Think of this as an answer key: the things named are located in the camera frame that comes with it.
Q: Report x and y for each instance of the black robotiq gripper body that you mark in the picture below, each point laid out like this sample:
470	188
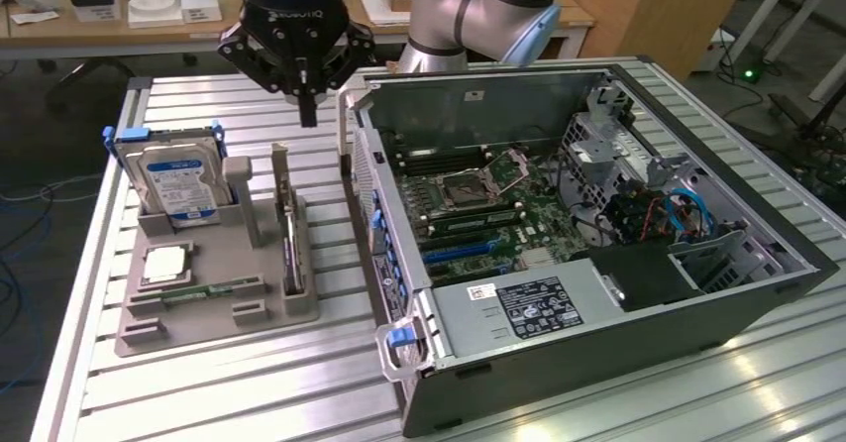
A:
294	11

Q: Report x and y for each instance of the green gpu card with bracket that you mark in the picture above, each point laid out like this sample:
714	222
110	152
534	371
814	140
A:
280	164

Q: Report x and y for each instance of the silver universal robots arm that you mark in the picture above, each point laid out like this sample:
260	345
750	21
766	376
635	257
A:
450	16

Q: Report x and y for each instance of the white paper sheets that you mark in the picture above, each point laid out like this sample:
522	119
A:
386	8

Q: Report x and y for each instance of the white labelled box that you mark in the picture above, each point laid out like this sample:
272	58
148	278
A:
199	8

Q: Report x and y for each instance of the white box with round recess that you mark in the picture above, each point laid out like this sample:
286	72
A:
155	11

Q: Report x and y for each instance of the long wooden desk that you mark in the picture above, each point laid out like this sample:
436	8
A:
99	33

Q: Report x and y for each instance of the white box with black top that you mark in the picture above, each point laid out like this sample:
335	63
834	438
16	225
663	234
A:
94	6

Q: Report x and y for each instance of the hard disk with blue carrier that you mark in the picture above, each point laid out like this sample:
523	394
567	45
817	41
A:
175	184

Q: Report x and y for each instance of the cpu socket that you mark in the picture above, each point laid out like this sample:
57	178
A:
466	189

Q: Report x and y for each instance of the metal socket cover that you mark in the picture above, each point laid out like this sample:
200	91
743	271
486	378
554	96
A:
513	164

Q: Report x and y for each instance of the white paper slip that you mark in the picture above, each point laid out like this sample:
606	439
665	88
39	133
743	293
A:
33	17

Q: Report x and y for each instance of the installed ram stick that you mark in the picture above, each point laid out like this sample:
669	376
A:
472	221

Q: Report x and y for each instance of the black expansion slot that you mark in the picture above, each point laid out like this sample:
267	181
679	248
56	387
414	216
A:
452	241

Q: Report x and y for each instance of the metal disk bay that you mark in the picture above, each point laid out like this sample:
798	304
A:
727	258
595	135

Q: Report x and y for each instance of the grey parts rack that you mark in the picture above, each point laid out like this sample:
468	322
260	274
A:
218	263

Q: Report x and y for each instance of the green motherboard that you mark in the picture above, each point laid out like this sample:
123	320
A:
529	214

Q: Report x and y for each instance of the blue expansion slot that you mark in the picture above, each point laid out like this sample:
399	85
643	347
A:
463	252

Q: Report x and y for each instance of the silver cpu chip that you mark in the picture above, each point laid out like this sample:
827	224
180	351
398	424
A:
164	263

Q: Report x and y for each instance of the green ram stick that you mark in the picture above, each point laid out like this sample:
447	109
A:
195	293

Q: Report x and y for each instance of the wooden cabinet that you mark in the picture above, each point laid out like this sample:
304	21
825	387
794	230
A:
667	16

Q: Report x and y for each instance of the silver chipset heatsink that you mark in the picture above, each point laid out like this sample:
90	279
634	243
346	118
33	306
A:
542	259

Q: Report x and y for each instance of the black case fan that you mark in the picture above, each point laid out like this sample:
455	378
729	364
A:
631	219

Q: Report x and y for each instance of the grey power supply unit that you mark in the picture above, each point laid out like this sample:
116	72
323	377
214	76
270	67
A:
463	313

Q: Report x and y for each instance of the blue case latch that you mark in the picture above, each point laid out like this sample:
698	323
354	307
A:
399	338

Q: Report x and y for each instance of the device with green light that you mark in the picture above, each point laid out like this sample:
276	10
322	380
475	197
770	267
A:
749	73

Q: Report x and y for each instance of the open black pc case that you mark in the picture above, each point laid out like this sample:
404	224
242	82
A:
595	363

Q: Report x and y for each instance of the white desk frame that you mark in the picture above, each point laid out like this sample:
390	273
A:
825	80

